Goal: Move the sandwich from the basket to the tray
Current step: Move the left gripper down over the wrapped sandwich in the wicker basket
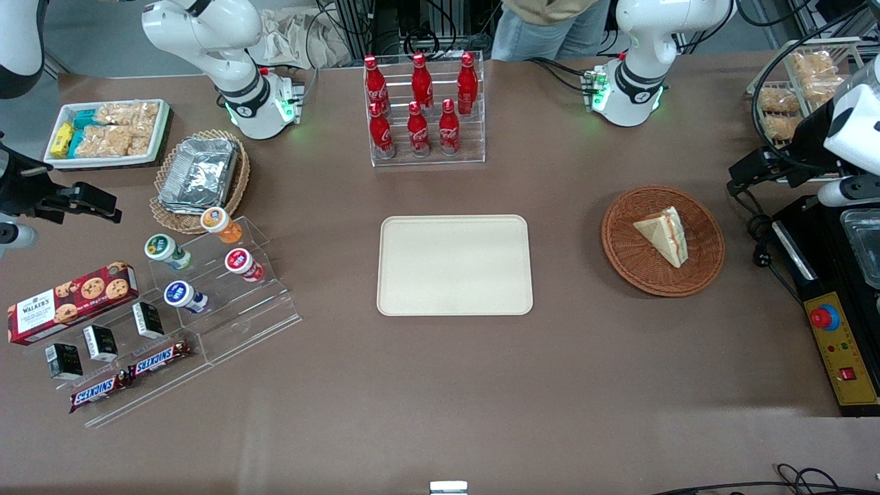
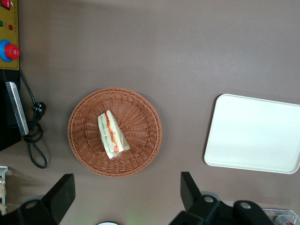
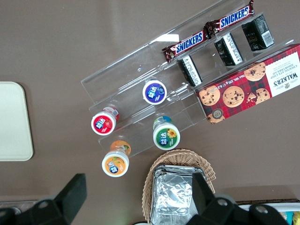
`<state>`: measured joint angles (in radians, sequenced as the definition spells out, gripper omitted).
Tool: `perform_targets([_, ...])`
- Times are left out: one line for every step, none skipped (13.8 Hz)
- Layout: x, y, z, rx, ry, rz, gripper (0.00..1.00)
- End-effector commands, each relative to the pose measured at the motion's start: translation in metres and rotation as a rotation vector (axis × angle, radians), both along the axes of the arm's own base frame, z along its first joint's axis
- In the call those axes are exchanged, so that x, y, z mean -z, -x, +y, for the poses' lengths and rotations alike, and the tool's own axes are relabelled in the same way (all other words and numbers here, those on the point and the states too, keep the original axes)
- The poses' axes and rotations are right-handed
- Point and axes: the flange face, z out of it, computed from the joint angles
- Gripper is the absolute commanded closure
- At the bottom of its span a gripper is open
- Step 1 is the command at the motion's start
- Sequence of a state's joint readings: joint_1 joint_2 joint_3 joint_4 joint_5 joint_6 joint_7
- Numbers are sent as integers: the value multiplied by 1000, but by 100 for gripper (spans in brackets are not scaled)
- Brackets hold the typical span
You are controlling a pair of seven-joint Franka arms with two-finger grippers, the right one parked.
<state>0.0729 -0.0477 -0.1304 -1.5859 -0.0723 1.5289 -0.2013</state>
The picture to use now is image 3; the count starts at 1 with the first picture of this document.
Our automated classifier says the white container rim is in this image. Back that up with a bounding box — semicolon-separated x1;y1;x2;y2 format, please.
236;202;300;213

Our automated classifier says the purple lid gum bottle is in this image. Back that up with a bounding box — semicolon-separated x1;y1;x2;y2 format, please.
142;79;167;105

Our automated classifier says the colourful snack packet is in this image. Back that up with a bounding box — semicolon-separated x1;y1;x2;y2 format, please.
284;210;300;225

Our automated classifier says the red lid gum bottle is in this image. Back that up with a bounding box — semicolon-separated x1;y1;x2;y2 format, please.
90;106;120;135

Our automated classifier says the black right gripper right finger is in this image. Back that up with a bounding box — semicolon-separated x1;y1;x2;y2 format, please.
186;172;290;225

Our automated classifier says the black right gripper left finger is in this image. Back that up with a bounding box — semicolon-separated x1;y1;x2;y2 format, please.
0;173;88;225

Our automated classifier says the woven wicker basket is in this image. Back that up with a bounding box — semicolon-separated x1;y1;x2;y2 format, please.
142;148;216;225

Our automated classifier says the green lid gum bottle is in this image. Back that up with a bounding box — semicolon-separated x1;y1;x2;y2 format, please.
152;115;180;150

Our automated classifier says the orange lid gum bottle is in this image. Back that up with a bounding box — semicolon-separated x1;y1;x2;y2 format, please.
101;140;131;178

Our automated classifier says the foil-wrapped sandwich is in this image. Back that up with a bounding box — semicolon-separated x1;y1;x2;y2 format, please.
150;165;207;225

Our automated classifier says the beige plastic tray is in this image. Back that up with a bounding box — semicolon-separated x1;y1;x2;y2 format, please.
0;81;34;162

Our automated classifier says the red Walkers cookie box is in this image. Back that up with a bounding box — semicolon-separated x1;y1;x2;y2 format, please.
195;44;300;125

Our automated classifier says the clear acrylic tiered display stand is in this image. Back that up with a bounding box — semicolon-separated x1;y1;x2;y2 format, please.
80;0;296;158

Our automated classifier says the Snickers chocolate bar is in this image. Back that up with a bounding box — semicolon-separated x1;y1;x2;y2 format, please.
204;0;255;39
161;30;211;63

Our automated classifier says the small black carton box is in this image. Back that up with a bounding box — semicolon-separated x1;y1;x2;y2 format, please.
241;14;275;52
214;32;244;67
177;54;203;87

